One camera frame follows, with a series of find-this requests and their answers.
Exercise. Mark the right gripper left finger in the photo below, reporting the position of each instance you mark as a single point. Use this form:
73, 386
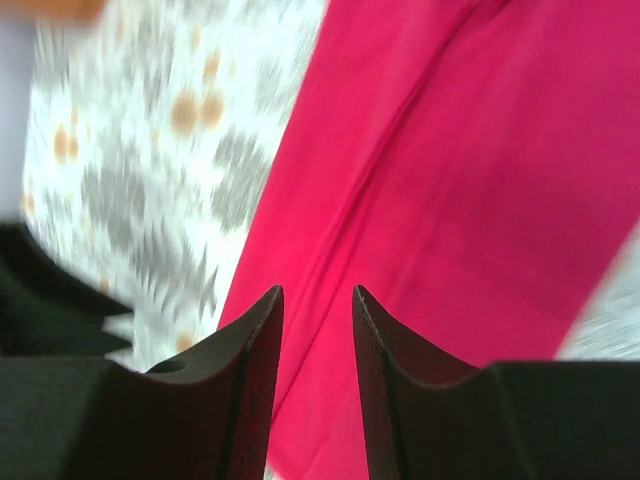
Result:
69, 412

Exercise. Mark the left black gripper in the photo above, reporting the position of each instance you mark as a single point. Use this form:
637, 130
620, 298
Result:
45, 300

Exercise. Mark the magenta t shirt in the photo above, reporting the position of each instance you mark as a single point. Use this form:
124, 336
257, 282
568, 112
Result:
473, 164

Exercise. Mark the floral patterned table mat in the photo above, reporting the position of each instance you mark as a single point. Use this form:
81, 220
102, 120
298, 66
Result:
151, 140

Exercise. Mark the orange plastic laundry basket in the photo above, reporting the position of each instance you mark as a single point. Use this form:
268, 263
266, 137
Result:
57, 10

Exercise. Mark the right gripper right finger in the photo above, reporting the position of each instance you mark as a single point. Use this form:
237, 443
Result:
429, 415

